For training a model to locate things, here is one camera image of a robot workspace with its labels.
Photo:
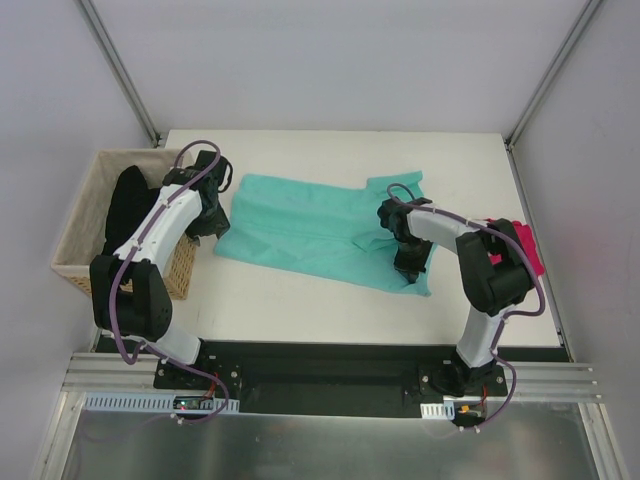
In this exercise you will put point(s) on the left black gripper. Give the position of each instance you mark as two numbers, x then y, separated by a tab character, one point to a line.
211	220

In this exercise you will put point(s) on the left aluminium corner post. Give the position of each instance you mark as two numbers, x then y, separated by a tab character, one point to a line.
113	59

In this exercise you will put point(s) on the wicker laundry basket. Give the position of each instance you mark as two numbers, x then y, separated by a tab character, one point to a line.
83	236

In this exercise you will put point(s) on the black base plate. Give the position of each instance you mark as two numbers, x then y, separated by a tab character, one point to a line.
321	379

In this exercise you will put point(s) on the black garment in basket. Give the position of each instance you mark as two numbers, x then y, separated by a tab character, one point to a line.
131	202

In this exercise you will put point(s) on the teal t-shirt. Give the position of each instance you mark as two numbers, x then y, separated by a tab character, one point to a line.
321	230

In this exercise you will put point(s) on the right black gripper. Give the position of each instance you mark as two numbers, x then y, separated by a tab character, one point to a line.
412	255

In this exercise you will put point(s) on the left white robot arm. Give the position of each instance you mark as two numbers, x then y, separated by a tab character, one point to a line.
129	296

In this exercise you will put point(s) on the pink folded t-shirt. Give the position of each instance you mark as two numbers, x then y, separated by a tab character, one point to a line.
525	245

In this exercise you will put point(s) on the right white cable duct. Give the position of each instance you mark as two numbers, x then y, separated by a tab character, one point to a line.
444	410

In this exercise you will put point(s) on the left white cable duct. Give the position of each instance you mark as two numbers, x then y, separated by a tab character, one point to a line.
158	403

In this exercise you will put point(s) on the right aluminium corner post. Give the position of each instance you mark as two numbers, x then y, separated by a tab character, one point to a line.
559	61

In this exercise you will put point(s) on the aluminium corner post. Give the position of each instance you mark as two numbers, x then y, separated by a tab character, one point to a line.
559	61
113	59

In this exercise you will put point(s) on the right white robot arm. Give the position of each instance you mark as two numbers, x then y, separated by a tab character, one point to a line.
494	274

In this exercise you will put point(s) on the aluminium rail frame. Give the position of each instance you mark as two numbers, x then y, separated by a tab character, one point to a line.
536	381

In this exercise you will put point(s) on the white cable duct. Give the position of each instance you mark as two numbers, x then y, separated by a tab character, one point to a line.
444	410
158	403

